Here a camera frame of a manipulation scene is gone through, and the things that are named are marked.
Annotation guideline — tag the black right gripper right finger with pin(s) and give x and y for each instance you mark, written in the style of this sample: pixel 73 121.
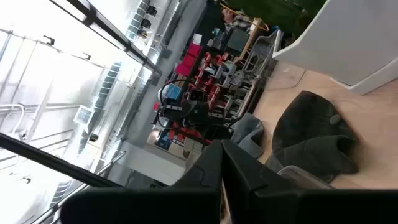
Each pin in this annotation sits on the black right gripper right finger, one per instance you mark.
pixel 245 174

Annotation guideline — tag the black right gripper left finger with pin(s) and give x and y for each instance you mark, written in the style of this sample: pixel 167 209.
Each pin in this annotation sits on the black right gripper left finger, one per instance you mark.
pixel 208 168

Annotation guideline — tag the grey baseball cap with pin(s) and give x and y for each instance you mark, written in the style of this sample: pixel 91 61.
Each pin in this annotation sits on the grey baseball cap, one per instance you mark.
pixel 248 133

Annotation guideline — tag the dark charcoal baseball cap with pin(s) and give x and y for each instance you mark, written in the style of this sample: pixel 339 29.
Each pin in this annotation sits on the dark charcoal baseball cap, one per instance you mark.
pixel 311 133

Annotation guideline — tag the shelf with red bins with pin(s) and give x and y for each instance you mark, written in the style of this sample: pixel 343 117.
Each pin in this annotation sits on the shelf with red bins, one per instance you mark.
pixel 214 77

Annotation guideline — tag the white cabinet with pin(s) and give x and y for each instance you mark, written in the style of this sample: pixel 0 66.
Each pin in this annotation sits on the white cabinet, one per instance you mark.
pixel 149 165

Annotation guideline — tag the black monitor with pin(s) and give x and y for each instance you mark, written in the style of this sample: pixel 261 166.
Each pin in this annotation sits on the black monitor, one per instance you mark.
pixel 236 40

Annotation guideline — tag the clear plastic bin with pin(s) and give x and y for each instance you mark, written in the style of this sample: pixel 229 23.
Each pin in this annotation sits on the clear plastic bin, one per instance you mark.
pixel 258 56

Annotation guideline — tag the person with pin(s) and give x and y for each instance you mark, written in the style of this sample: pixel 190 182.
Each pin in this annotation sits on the person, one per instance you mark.
pixel 230 17

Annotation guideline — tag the white hexagonal plant pot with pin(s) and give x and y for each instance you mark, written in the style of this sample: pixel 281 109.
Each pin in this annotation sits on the white hexagonal plant pot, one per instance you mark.
pixel 342 43

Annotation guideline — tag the black aluminium table frame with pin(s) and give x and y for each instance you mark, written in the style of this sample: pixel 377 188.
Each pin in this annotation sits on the black aluminium table frame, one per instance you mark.
pixel 46 159

